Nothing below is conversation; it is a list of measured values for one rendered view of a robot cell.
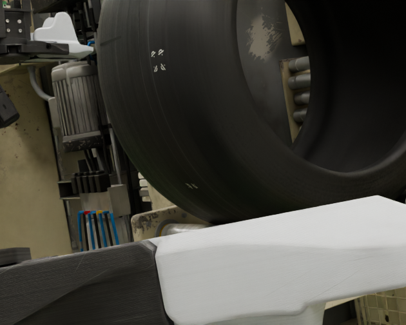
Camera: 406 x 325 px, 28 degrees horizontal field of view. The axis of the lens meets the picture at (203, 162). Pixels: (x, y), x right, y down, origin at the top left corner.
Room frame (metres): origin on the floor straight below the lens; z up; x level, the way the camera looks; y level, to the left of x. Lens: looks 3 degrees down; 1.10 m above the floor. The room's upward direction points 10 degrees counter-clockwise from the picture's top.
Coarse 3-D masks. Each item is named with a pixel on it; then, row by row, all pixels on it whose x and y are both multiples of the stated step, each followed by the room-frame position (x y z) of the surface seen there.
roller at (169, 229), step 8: (168, 224) 1.44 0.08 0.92; (176, 224) 1.42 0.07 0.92; (184, 224) 1.40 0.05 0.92; (192, 224) 1.38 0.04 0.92; (200, 224) 1.36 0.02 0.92; (208, 224) 1.34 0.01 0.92; (216, 224) 1.33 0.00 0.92; (160, 232) 1.44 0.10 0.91; (168, 232) 1.42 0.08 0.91; (176, 232) 1.40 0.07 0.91
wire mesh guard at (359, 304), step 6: (372, 294) 1.71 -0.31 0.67; (396, 294) 1.65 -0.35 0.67; (354, 300) 1.75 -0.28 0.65; (360, 300) 1.74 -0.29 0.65; (366, 300) 1.73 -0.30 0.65; (396, 300) 1.65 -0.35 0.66; (360, 306) 1.74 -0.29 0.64; (366, 306) 1.74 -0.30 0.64; (360, 312) 1.74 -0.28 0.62; (378, 312) 1.70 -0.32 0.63; (402, 312) 1.65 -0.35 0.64; (360, 318) 1.74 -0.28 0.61; (366, 318) 1.75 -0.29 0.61; (378, 318) 1.70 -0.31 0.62; (360, 324) 1.74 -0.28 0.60; (366, 324) 1.74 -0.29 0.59; (390, 324) 1.68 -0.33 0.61; (396, 324) 1.67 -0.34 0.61
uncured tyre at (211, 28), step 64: (128, 0) 1.20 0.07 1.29; (192, 0) 1.10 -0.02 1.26; (320, 0) 1.57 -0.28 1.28; (384, 0) 1.48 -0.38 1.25; (128, 64) 1.18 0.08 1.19; (192, 64) 1.09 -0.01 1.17; (320, 64) 1.56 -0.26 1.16; (384, 64) 1.52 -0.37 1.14; (128, 128) 1.23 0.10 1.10; (192, 128) 1.11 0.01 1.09; (256, 128) 1.12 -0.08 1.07; (320, 128) 1.55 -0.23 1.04; (384, 128) 1.47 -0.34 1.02; (192, 192) 1.22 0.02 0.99; (256, 192) 1.14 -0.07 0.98; (320, 192) 1.17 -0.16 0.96; (384, 192) 1.25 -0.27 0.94
